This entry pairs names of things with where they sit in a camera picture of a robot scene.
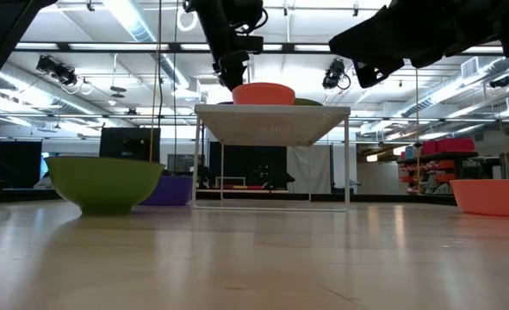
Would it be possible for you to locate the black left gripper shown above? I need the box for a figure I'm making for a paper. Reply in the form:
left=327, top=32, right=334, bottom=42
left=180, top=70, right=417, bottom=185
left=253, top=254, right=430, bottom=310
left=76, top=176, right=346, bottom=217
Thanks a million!
left=202, top=21, right=251, bottom=91

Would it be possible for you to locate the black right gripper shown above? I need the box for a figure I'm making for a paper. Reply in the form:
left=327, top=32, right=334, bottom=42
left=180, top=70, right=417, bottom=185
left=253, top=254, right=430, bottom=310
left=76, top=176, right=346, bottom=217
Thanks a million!
left=329, top=0, right=503, bottom=90

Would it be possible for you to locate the orange plastic bowl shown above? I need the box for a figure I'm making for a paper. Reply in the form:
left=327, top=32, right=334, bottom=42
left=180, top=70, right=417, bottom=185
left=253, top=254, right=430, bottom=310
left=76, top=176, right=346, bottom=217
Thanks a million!
left=231, top=82, right=297, bottom=106
left=448, top=178, right=509, bottom=219

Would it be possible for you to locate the white perforated shelf rack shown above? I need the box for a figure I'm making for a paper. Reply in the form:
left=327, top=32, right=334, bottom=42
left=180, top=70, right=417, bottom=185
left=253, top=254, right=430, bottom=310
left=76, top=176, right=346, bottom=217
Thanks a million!
left=191, top=103, right=352, bottom=213

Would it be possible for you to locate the black backdrop curtain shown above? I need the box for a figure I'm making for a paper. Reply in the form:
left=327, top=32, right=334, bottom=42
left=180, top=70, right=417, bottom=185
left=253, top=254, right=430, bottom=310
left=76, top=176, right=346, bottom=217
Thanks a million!
left=208, top=141, right=289, bottom=191

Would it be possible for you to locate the white backdrop sheet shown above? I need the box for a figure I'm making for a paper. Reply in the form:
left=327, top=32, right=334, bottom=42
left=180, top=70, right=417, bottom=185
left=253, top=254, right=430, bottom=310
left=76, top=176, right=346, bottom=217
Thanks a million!
left=286, top=145, right=333, bottom=195

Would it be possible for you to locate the red storage bin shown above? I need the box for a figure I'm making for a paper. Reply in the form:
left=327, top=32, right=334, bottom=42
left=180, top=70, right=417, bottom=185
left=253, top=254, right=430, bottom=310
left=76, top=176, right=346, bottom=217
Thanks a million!
left=420, top=138, right=476, bottom=156

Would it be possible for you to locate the black monitor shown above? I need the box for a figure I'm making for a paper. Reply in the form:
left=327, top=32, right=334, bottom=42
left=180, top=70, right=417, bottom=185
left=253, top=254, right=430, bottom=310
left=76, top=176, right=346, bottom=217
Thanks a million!
left=98, top=127, right=162, bottom=163

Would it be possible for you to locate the storage shelf unit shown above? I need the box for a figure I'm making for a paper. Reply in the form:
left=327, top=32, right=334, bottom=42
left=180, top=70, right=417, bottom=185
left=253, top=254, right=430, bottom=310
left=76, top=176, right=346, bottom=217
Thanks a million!
left=396, top=137, right=480, bottom=197

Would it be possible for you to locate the black screen panel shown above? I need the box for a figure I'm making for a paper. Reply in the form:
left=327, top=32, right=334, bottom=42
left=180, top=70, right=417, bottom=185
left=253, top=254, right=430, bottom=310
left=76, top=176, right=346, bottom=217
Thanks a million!
left=0, top=139, right=43, bottom=189

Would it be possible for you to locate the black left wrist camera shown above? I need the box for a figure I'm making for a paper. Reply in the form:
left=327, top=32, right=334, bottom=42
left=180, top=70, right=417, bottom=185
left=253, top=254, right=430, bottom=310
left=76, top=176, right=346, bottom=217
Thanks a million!
left=236, top=34, right=265, bottom=55

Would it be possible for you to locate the black aluminium rig frame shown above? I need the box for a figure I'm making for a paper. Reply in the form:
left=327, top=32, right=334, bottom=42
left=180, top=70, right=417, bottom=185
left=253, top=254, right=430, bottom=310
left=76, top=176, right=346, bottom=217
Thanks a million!
left=12, top=40, right=509, bottom=55

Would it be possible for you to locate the yellow hanging cable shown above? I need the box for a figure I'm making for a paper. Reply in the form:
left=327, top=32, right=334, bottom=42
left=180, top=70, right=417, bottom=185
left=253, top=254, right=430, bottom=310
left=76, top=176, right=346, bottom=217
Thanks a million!
left=149, top=0, right=164, bottom=163

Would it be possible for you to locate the silver ventilation duct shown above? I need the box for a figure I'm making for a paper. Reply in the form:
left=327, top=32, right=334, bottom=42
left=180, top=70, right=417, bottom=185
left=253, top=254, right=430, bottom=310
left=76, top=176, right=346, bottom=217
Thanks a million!
left=102, top=0, right=203, bottom=101

